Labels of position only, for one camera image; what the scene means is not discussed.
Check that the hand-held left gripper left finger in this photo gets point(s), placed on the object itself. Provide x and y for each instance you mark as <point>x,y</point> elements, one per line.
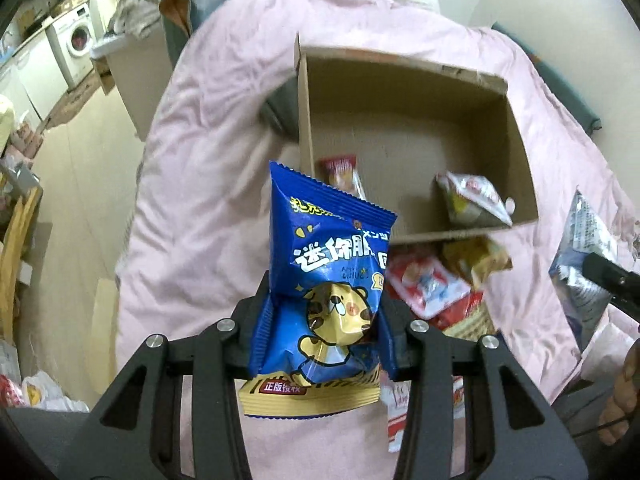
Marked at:
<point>261,340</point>

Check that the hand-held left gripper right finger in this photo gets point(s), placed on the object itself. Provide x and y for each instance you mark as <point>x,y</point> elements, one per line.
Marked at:
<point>387,345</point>

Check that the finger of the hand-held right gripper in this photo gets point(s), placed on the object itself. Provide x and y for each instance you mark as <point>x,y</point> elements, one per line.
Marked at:
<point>612,277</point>

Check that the silver snack packet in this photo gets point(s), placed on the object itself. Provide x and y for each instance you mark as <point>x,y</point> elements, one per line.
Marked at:
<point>582,260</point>

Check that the white red cat packet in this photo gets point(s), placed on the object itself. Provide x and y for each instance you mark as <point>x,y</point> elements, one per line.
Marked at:
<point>425,280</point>

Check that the blue cartoon snack packet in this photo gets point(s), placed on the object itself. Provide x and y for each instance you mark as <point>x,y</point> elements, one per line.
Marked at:
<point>320,260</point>

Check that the yellow snack packet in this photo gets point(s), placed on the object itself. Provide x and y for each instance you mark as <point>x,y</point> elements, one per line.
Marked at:
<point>472,257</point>

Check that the white red cartoon packet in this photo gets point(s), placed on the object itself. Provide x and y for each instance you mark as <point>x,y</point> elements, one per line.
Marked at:
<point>470,200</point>

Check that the small red white packet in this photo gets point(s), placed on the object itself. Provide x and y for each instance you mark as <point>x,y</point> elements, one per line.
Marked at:
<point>340,167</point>

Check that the brown cardboard box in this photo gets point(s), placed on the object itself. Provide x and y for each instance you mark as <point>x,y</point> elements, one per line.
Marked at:
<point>400,110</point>

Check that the person's right hand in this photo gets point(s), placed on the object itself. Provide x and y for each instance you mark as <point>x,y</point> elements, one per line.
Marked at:
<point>622,395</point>

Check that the white red printed packet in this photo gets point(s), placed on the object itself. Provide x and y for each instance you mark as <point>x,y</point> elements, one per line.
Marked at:
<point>397,410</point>

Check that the teal padded bed edge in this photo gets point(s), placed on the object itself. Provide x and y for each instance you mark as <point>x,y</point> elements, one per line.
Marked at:
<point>555,77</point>

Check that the pink blanket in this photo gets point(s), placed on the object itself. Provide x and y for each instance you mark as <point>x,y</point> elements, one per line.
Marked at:
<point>225,135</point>

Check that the white plastic bag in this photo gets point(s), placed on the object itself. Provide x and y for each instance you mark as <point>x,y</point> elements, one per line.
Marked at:
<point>52,395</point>

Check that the wooden chair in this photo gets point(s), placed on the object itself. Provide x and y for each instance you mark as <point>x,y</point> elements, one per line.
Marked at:
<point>17,260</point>

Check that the white side table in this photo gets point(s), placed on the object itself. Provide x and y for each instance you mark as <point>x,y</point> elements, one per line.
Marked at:
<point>135,85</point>

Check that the brown floor mat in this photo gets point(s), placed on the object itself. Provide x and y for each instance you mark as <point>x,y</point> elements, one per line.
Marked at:
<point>80,102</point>

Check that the pale yellow cloth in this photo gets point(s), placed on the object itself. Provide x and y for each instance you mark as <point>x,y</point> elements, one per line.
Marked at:
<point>6,122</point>

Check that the white washing machine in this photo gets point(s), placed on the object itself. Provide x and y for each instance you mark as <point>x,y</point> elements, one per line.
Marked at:
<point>75,42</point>

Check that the white kitchen cabinets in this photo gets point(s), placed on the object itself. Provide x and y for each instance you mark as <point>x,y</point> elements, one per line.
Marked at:
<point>30,75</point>

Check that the pale patterned clothes pile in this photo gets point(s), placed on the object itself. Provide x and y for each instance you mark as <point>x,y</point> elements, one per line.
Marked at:
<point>140,5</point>

